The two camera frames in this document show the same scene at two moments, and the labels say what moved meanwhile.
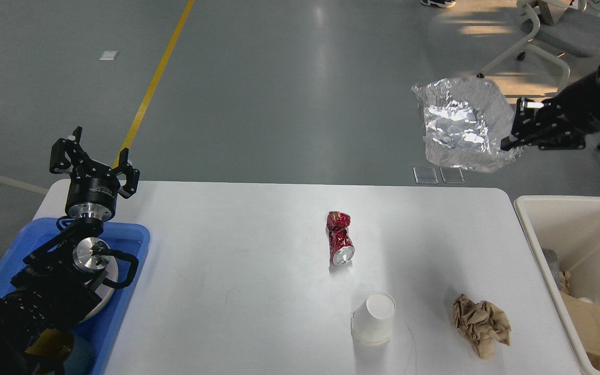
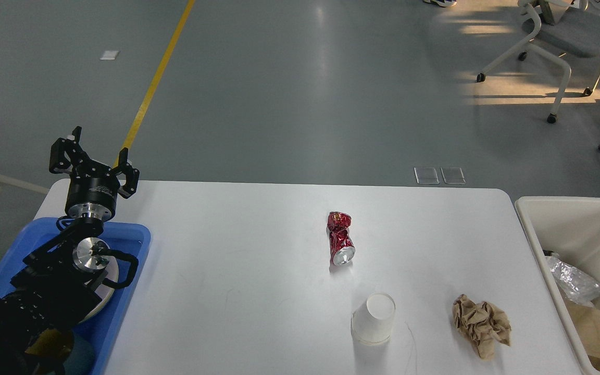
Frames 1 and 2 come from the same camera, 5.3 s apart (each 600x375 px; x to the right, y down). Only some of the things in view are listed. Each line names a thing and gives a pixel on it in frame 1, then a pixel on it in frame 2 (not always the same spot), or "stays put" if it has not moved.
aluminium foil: [467, 123] -> [576, 285]
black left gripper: [91, 191] stays put
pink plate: [105, 292] stays put
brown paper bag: [592, 324] stays put
